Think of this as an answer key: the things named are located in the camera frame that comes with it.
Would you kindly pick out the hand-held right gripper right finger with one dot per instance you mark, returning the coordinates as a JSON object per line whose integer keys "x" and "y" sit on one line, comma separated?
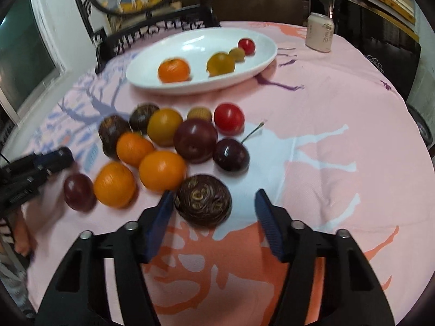
{"x": 268, "y": 220}

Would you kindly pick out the small yellowish round fruit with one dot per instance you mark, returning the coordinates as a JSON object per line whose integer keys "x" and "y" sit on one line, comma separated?
{"x": 237, "y": 54}
{"x": 199, "y": 113}

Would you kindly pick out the small dark purple plum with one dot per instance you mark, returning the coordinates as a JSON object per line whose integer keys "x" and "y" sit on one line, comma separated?
{"x": 79, "y": 191}

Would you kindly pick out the window with white frame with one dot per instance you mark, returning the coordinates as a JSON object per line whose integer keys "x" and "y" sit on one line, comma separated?
{"x": 20, "y": 40}

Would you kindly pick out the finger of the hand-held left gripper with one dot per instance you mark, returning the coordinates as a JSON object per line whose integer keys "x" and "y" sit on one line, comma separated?
{"x": 56, "y": 158}
{"x": 20, "y": 193}

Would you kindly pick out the dark cherry with stem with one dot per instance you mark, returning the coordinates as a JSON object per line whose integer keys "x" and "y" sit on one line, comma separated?
{"x": 231, "y": 154}

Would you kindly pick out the pale beverage can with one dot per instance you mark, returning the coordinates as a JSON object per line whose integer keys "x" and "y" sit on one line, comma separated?
{"x": 318, "y": 34}

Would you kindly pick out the white oval plate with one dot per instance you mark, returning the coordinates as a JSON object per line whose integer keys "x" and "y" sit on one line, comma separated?
{"x": 153, "y": 64}

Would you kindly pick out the pink printed tablecloth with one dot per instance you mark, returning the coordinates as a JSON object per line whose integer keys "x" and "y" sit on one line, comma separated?
{"x": 323, "y": 108}

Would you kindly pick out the orange mandarin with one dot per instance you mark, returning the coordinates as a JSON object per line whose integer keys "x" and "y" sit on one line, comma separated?
{"x": 162, "y": 170}
{"x": 115, "y": 184}
{"x": 173, "y": 70}
{"x": 135, "y": 148}

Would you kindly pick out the dark purple swirl-marked fruit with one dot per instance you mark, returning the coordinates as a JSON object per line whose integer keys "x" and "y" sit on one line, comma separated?
{"x": 203, "y": 200}

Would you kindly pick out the person's left hand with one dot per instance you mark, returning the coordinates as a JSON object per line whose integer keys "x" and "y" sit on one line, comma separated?
{"x": 21, "y": 234}

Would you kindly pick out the dark brown wrinkled passion fruit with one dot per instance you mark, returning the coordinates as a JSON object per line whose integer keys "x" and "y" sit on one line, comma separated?
{"x": 110, "y": 132}
{"x": 142, "y": 117}

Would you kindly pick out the patterned grey clothing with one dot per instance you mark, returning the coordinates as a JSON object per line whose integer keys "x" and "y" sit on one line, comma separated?
{"x": 10, "y": 278}

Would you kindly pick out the red cherry tomato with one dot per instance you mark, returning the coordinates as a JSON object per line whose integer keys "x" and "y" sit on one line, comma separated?
{"x": 229, "y": 118}
{"x": 246, "y": 46}

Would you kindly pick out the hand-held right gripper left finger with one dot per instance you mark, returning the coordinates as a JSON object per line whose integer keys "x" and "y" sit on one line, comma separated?
{"x": 159, "y": 224}

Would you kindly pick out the yellow-orange plum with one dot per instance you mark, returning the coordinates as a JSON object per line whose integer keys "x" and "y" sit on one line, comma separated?
{"x": 165, "y": 126}
{"x": 221, "y": 64}

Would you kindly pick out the brown wooden chair back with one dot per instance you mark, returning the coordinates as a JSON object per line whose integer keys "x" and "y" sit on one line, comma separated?
{"x": 258, "y": 6}

